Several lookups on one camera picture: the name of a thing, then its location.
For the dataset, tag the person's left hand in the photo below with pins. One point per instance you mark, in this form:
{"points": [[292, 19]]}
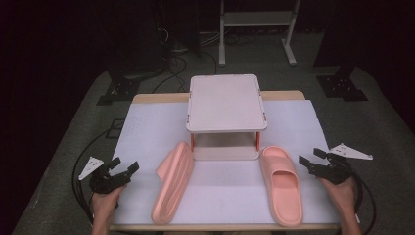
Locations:
{"points": [[106, 204]]}

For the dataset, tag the white metal stand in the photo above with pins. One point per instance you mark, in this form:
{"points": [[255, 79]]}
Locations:
{"points": [[257, 19]]}

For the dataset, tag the pink slipper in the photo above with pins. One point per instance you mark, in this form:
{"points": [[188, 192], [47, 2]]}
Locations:
{"points": [[282, 189], [174, 184]]}

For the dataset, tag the black stand base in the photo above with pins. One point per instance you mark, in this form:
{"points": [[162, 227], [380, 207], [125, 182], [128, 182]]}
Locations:
{"points": [[125, 88], [341, 86]]}

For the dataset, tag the person's right hand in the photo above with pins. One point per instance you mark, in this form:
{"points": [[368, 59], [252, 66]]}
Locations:
{"points": [[339, 196]]}

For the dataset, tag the white table mat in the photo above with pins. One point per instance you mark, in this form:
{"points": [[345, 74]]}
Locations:
{"points": [[225, 196]]}

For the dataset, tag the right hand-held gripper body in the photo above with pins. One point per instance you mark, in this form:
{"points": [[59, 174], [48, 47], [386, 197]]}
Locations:
{"points": [[337, 169]]}

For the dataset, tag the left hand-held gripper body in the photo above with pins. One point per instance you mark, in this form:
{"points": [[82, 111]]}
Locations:
{"points": [[106, 182]]}

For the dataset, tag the white two-tier shoe rack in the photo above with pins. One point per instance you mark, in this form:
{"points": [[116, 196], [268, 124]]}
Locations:
{"points": [[226, 104]]}

